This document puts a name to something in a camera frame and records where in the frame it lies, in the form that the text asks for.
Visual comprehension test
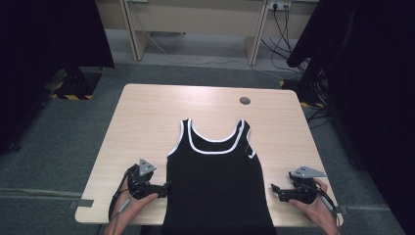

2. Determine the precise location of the black floor cable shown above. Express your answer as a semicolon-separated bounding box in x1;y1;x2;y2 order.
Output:
305;106;332;130

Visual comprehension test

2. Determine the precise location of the white floor cable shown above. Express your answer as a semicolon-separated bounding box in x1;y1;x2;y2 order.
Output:
142;30;287;81

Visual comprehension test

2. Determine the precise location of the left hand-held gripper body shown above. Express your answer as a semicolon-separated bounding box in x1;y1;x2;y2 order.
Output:
126;159;158;201

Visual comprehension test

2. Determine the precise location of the white wall socket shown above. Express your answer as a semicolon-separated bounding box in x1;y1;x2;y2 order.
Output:
267;0;293;11

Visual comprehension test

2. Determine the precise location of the person's right hand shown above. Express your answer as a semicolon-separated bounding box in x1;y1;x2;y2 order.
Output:
289;178;341;226

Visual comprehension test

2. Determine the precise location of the dark stand base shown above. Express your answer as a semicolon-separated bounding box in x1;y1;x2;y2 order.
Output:
282;70;329;106

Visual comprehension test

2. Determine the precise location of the black tank top white trim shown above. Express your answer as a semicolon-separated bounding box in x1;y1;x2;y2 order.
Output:
161;117;278;235

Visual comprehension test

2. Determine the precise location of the beige wooden desk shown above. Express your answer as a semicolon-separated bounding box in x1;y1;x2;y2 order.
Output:
95;0;321;67

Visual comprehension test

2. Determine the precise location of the black power cable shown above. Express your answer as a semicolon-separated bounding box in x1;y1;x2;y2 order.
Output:
260;4;306;73
272;4;294;54

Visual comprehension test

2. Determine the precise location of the black stand base striped tape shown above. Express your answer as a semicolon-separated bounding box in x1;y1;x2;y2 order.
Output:
51;67;103;101

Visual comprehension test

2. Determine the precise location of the person's left hand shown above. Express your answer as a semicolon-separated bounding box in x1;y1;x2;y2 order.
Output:
114;170;160;223

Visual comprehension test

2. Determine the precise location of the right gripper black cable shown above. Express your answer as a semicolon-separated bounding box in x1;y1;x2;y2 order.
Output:
317;190;341;227

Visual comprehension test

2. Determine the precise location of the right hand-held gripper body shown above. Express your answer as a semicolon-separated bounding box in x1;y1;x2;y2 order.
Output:
288;165;328;206

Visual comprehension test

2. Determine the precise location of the black curtain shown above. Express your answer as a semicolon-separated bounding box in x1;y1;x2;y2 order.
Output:
287;0;415;235
0;0;115;155

